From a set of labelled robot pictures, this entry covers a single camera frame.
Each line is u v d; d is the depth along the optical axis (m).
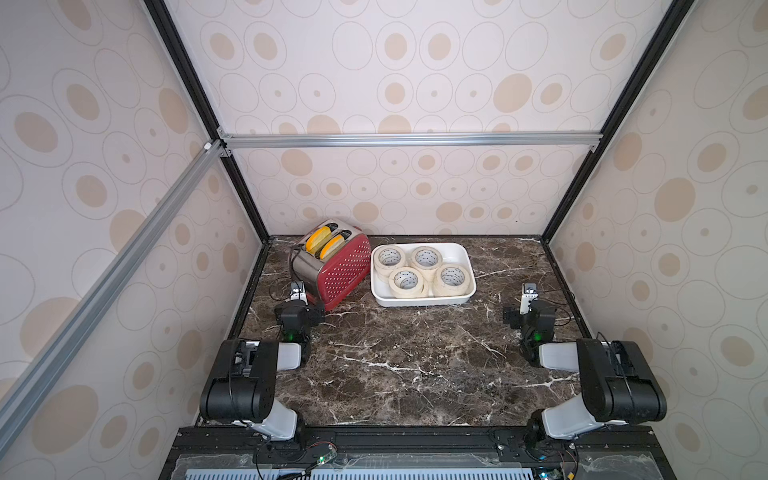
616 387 0.45
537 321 0.71
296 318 0.71
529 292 0.81
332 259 0.90
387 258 1.09
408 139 0.90
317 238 0.92
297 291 0.80
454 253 1.09
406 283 1.03
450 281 1.04
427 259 1.09
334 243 0.89
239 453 0.73
